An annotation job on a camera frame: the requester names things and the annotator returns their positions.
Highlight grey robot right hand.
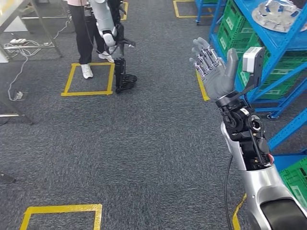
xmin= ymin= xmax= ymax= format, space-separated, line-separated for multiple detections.
xmin=189 ymin=37 xmax=239 ymax=101

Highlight yellow floor tape strip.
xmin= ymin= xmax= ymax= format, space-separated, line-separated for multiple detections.
xmin=195 ymin=69 xmax=211 ymax=102

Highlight yellow floor tape outline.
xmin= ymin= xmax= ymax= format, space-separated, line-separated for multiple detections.
xmin=20 ymin=204 xmax=103 ymax=230
xmin=119 ymin=1 xmax=129 ymax=21
xmin=60 ymin=62 xmax=115 ymax=96
xmin=173 ymin=0 xmax=214 ymax=19

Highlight grey plastic wheel hubcap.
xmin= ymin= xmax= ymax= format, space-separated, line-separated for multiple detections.
xmin=252 ymin=0 xmax=307 ymax=34

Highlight black stand leg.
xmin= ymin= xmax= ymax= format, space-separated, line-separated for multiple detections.
xmin=113 ymin=0 xmax=138 ymax=94

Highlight person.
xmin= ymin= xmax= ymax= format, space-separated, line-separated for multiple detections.
xmin=67 ymin=0 xmax=115 ymax=80

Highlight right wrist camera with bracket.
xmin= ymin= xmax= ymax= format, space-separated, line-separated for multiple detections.
xmin=231 ymin=46 xmax=265 ymax=100

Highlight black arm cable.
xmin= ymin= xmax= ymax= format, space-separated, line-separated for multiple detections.
xmin=224 ymin=155 xmax=234 ymax=230

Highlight black tether cable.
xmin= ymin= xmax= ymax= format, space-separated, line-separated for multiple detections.
xmin=82 ymin=0 xmax=106 ymax=55

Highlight white floor cable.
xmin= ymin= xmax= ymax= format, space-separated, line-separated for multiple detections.
xmin=4 ymin=19 xmax=73 ymax=102

